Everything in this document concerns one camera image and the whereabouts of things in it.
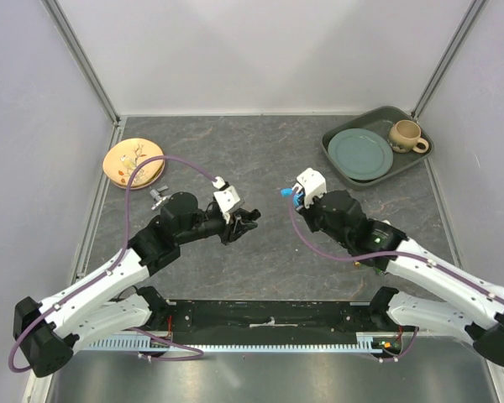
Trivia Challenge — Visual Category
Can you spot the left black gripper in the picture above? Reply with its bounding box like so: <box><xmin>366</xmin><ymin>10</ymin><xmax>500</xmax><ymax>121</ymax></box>
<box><xmin>177</xmin><ymin>207</ymin><xmax>258</xmax><ymax>245</ymax></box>

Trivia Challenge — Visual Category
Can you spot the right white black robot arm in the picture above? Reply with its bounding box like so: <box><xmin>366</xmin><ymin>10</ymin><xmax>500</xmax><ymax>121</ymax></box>
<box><xmin>281</xmin><ymin>186</ymin><xmax>504</xmax><ymax>368</ymax></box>

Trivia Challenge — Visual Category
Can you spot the green water faucet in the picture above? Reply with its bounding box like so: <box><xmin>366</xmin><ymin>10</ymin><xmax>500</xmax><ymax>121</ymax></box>
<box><xmin>353</xmin><ymin>261</ymin><xmax>384</xmax><ymax>275</ymax></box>

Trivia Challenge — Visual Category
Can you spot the beige ceramic mug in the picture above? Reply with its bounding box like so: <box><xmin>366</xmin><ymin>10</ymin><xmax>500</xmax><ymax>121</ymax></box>
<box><xmin>388</xmin><ymin>120</ymin><xmax>430</xmax><ymax>154</ymax></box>

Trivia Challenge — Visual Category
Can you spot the black cylindrical adapter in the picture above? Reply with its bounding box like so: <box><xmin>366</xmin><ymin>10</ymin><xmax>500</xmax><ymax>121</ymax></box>
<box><xmin>249</xmin><ymin>209</ymin><xmax>261</xmax><ymax>221</ymax></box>

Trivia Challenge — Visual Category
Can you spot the dark green rectangular tray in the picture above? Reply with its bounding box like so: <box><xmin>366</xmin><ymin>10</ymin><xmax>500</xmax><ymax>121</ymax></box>
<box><xmin>320</xmin><ymin>106</ymin><xmax>433</xmax><ymax>191</ymax></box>

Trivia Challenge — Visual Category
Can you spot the orange bird pattern plate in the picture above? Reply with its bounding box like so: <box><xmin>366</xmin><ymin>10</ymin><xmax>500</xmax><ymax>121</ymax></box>
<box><xmin>102</xmin><ymin>138</ymin><xmax>165</xmax><ymax>189</ymax></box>

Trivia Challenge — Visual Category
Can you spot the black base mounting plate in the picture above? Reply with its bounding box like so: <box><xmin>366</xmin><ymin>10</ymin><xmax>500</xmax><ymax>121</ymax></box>
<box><xmin>143</xmin><ymin>300</ymin><xmax>395</xmax><ymax>347</ymax></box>

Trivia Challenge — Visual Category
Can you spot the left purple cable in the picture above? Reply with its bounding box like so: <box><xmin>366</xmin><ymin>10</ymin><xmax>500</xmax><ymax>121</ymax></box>
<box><xmin>8</xmin><ymin>154</ymin><xmax>224</xmax><ymax>374</ymax></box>

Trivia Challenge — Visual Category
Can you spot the blue water faucet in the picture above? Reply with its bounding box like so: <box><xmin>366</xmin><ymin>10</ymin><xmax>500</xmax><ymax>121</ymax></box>
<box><xmin>280</xmin><ymin>188</ymin><xmax>304</xmax><ymax>210</ymax></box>

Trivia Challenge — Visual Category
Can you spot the silver metal faucet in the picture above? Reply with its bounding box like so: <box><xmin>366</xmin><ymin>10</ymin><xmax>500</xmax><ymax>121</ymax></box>
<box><xmin>150</xmin><ymin>186</ymin><xmax>169</xmax><ymax>211</ymax></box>

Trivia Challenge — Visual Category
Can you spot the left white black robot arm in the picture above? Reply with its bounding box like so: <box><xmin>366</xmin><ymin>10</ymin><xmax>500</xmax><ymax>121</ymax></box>
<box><xmin>13</xmin><ymin>191</ymin><xmax>261</xmax><ymax>378</ymax></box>

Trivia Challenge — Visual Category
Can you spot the teal round plate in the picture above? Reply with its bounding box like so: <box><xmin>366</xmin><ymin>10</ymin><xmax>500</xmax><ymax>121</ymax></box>
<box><xmin>327</xmin><ymin>128</ymin><xmax>394</xmax><ymax>181</ymax></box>

